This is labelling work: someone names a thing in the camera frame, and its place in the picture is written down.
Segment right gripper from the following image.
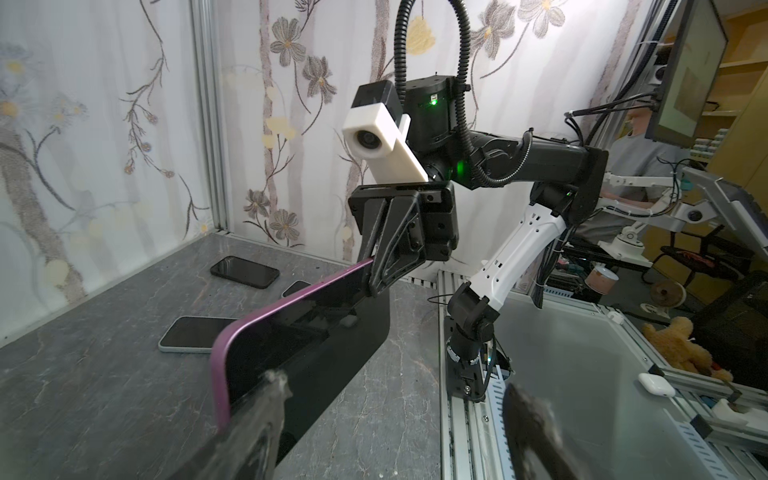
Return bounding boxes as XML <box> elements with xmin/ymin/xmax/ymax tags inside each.
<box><xmin>348</xmin><ymin>182</ymin><xmax>459</xmax><ymax>294</ymax></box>

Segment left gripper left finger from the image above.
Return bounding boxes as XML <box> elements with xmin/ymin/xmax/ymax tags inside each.
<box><xmin>170</xmin><ymin>370</ymin><xmax>292</xmax><ymax>479</ymax></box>

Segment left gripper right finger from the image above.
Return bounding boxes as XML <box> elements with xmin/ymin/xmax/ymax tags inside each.
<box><xmin>502</xmin><ymin>384</ymin><xmax>585</xmax><ymax>479</ymax></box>

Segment black phone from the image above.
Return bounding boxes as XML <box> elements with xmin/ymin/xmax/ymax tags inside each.
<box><xmin>210</xmin><ymin>260</ymin><xmax>390</xmax><ymax>458</ymax></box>

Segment light blue case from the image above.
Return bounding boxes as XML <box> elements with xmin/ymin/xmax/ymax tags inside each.
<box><xmin>158</xmin><ymin>316</ymin><xmax>235</xmax><ymax>354</ymax></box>
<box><xmin>281</xmin><ymin>280</ymin><xmax>310</xmax><ymax>298</ymax></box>

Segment black phone case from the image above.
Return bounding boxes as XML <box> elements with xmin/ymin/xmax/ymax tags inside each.
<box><xmin>209</xmin><ymin>256</ymin><xmax>280</xmax><ymax>289</ymax></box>

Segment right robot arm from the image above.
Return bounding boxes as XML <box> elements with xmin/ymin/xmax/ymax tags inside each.
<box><xmin>342</xmin><ymin>76</ymin><xmax>607</xmax><ymax>402</ymax></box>

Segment white small case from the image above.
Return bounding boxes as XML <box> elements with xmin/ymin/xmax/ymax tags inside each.
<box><xmin>638</xmin><ymin>373</ymin><xmax>676</xmax><ymax>398</ymax></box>

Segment brown teddy bear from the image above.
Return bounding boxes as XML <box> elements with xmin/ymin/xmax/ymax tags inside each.
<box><xmin>641</xmin><ymin>316</ymin><xmax>734</xmax><ymax>382</ymax></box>

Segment black computer monitor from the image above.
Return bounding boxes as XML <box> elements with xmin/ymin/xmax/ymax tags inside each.
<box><xmin>645</xmin><ymin>0</ymin><xmax>728</xmax><ymax>148</ymax></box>

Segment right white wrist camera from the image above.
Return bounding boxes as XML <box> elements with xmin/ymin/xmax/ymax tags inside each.
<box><xmin>342</xmin><ymin>80</ymin><xmax>428</xmax><ymax>184</ymax></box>

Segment right black corrugated cable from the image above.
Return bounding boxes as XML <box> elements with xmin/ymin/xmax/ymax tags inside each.
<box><xmin>392</xmin><ymin>0</ymin><xmax>535</xmax><ymax>188</ymax></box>

